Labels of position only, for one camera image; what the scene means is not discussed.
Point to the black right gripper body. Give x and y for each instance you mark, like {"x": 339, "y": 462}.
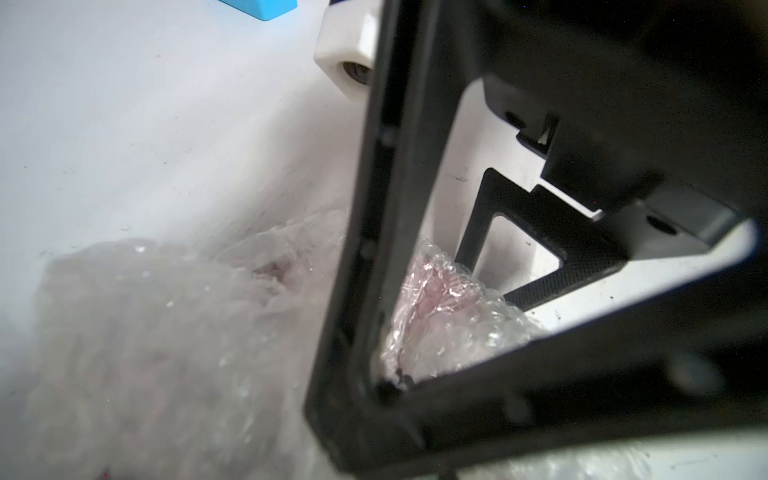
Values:
{"x": 661, "y": 107}

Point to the clear bubble wrap sheet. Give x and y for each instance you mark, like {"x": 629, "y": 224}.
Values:
{"x": 157, "y": 363}

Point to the blue tape dispenser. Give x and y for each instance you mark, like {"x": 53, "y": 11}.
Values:
{"x": 264, "y": 10}

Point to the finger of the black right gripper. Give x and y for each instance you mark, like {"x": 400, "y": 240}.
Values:
{"x": 585, "y": 255}
{"x": 684, "y": 360}

